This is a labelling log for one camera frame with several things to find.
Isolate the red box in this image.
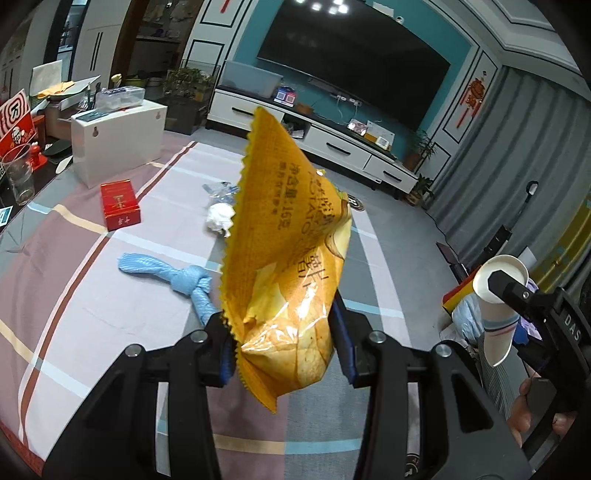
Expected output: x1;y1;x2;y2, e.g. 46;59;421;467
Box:
100;180;141;232

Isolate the black television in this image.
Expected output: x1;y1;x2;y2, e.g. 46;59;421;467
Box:
256;0;451;139

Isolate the red and white paper bag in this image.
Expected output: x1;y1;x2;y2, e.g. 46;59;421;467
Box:
0;90;38;176

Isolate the yellow paper bag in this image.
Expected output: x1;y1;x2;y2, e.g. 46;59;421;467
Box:
442;277;476;315

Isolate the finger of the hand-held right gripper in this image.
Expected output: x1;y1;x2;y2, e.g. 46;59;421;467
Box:
487;270;534;308

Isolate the white board box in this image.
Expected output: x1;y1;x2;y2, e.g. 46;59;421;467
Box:
71;99;168;189

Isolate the clear blue printed wrapper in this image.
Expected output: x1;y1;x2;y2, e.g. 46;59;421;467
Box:
202;181;241;206

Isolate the red wall ornament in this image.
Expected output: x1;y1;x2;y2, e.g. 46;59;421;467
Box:
455;76;488;132

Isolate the white television cabinet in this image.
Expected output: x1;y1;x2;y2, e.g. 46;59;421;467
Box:
205;88;419;195

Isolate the pink grey striped blanket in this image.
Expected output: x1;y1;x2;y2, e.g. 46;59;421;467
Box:
0;134;416;480

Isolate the yellow potato chip bag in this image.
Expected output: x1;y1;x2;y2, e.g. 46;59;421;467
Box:
218;106;354;412

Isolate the person's grey striped clothing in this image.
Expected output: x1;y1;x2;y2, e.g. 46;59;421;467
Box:
480;342;527;416

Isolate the black upright stand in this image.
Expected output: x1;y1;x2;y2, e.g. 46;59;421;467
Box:
480;180;539;278

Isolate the grey curtain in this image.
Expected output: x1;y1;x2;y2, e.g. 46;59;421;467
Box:
425;67;591;296

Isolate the light blue knotted cloth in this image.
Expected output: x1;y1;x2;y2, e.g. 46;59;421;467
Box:
117;251;222;328

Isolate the yellow envelope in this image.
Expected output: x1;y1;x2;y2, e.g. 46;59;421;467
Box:
38;80;75;99

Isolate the cardboard box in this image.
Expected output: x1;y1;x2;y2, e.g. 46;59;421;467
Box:
44;99;81;139

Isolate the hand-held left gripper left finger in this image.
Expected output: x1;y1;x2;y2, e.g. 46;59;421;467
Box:
41;311;238;480

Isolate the leafy plant rack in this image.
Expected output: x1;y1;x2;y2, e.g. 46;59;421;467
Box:
164;67;218;136

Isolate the person's right hand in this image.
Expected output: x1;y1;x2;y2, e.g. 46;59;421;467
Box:
508;377;578;448

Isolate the desk calendar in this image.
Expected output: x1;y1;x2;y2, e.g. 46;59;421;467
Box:
365;121;395;151

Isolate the large clear storage box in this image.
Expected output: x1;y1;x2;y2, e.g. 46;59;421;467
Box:
222;60;283;97

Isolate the white tissue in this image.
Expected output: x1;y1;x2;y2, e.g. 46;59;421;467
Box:
205;203;236;238

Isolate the clear drinking glass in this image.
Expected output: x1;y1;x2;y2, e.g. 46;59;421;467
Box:
1;144;37;206

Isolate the white paper cup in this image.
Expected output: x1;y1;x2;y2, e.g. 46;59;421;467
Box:
473;255;529;367

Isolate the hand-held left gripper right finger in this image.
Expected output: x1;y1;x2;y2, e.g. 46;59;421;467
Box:
330;295;534;480

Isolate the white bin liner bag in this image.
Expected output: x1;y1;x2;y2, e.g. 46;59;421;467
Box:
451;291;488;344

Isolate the small potted plant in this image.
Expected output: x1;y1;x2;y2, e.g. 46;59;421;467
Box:
409;175;435;206

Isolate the tall potted plant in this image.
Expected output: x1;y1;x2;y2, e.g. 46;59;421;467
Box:
406;131;437;169

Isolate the small clear storage box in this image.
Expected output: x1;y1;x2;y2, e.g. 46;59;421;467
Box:
98;85;145;112

